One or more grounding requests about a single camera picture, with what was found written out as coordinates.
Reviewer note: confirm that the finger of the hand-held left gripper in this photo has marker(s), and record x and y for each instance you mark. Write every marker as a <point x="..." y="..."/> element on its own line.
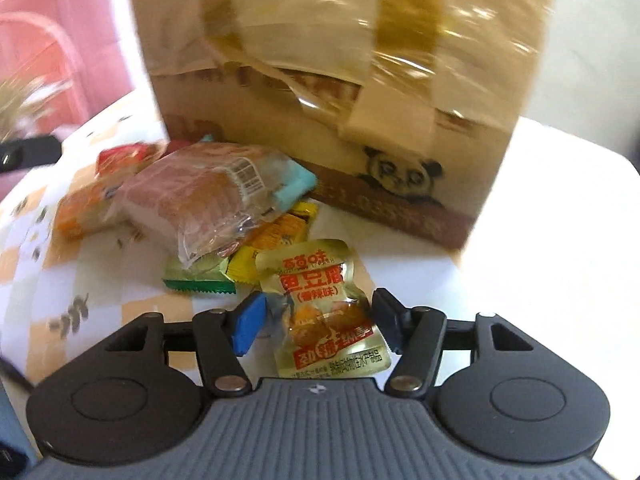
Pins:
<point x="30" y="154"/>

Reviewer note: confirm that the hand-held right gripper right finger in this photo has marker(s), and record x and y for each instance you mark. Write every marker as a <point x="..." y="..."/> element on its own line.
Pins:
<point x="387" y="317"/>

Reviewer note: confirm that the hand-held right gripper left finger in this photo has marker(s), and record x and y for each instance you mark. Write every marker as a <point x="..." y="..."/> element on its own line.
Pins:
<point x="248" y="322"/>

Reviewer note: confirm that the gold snack packet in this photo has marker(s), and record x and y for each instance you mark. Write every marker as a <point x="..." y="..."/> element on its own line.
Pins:
<point x="320" y="300"/>

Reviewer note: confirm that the red snack packet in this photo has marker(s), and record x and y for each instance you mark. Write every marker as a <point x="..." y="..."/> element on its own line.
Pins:
<point x="125" y="157"/>

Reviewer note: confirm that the plastic-lined cardboard box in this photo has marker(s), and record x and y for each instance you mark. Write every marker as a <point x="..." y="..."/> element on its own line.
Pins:
<point x="350" y="85"/>

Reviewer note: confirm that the green snack packet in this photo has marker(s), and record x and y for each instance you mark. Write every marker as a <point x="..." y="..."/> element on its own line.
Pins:
<point x="200" y="280"/>

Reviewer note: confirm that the orange snack packet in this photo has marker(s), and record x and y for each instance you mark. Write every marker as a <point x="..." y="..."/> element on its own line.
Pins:
<point x="82" y="210"/>

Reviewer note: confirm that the small yellow snack packet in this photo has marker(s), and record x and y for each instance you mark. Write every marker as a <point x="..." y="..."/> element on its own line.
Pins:
<point x="305" y="210"/>

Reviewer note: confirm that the clear bread packet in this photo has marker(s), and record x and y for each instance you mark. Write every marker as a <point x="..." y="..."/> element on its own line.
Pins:
<point x="200" y="195"/>

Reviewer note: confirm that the printed wall backdrop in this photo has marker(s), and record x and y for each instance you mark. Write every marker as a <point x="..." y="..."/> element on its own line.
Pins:
<point x="60" y="60"/>

